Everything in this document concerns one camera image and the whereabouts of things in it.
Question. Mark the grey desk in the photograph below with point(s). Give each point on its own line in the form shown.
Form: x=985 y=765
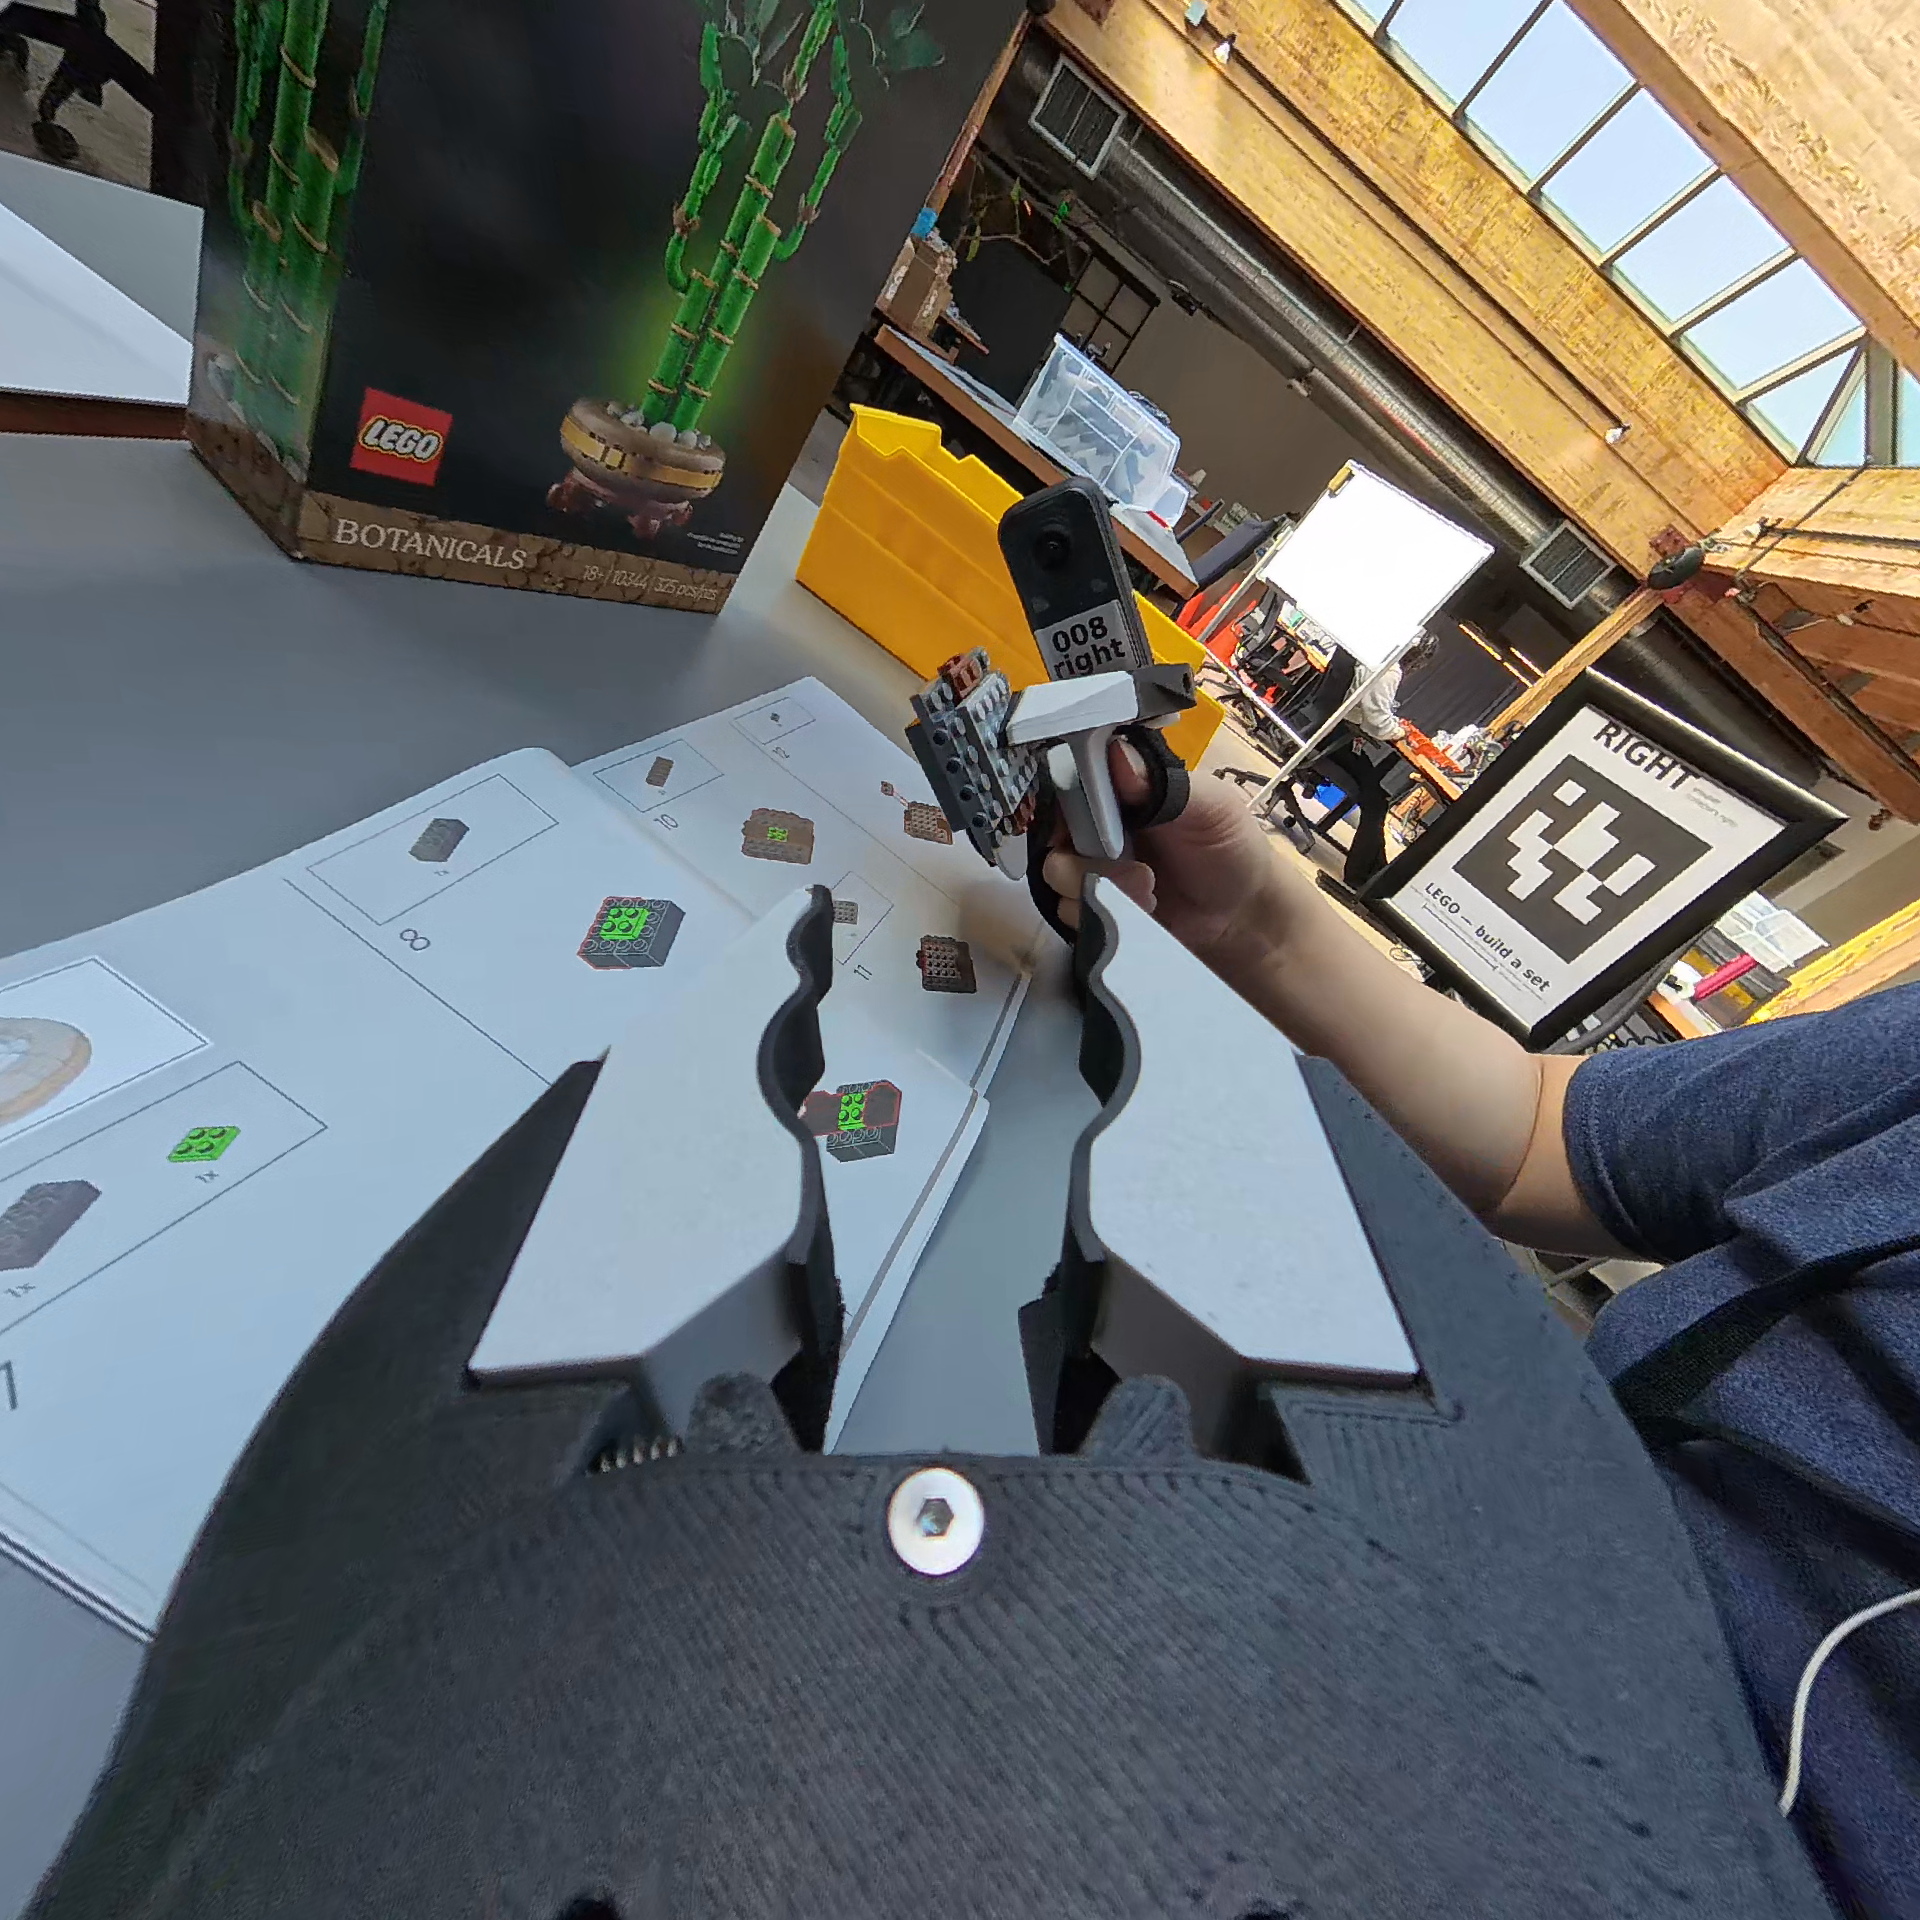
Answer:
x=150 y=676

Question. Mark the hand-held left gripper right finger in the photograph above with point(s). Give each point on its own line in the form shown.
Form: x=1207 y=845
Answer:
x=1214 y=1200

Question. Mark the black hanging object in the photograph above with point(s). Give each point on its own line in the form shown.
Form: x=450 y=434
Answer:
x=1677 y=567

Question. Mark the person's right hand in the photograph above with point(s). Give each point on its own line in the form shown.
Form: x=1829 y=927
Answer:
x=1200 y=871

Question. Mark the grey brown toy brick assembly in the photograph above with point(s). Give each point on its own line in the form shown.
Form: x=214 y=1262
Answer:
x=967 y=757

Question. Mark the person's blue shirt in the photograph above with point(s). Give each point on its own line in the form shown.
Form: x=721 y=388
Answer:
x=1769 y=1500

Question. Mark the hanging green plant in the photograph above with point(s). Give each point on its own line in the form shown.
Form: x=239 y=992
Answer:
x=1020 y=227

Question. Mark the large clear plastic container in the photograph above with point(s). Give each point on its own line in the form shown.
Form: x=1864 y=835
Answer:
x=1096 y=420

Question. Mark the black bamboo toy set box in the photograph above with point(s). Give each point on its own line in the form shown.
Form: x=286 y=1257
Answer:
x=524 y=300

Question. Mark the white table with wooden edge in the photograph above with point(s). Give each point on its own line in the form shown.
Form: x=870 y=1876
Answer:
x=90 y=300

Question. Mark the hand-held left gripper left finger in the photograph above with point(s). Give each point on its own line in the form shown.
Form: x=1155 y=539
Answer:
x=674 y=1200

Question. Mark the black framed marker sign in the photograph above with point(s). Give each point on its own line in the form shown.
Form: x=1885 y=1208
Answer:
x=1591 y=871

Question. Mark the white whiteboard on stand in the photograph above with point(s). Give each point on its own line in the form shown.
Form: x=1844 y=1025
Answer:
x=1372 y=562

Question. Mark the open building instruction booklet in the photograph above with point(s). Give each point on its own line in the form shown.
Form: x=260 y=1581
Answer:
x=373 y=961

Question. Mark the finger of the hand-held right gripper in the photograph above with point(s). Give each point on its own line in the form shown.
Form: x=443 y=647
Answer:
x=1072 y=712

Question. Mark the black office chair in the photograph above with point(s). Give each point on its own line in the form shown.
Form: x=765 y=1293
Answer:
x=1320 y=789

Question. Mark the yellow plastic bin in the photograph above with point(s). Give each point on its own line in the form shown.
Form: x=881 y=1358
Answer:
x=913 y=541

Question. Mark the white wall vent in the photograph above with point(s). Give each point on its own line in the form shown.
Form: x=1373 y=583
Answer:
x=1072 y=118
x=1569 y=562

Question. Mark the person's right forearm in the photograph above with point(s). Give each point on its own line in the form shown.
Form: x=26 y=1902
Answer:
x=1410 y=1080

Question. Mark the black framed window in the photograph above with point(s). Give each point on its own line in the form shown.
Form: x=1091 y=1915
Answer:
x=1106 y=315

